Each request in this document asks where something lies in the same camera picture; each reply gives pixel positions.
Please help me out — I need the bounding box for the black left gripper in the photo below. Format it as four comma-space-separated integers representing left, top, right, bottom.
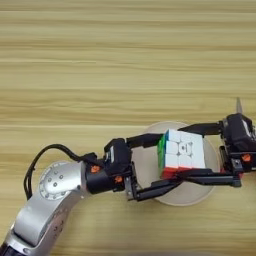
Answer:
85, 132, 188, 203

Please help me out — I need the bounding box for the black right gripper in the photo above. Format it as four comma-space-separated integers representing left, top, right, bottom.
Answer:
172, 121, 256, 188

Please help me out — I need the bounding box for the multicolour puzzle cube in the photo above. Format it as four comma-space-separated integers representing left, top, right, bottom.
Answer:
157, 128, 207, 181

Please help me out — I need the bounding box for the round beige plate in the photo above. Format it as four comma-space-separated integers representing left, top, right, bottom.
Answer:
131, 120, 221, 207

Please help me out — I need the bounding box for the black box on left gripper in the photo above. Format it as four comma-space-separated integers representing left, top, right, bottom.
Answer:
103, 137, 133, 176

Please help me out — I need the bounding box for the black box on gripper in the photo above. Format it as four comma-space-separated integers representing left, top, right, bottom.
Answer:
222, 112, 256, 154
103, 137, 133, 176

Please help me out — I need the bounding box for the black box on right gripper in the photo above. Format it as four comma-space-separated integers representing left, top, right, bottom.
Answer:
222, 112, 256, 154

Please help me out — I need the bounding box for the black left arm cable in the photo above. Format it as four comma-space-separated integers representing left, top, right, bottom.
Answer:
23, 143, 98, 201

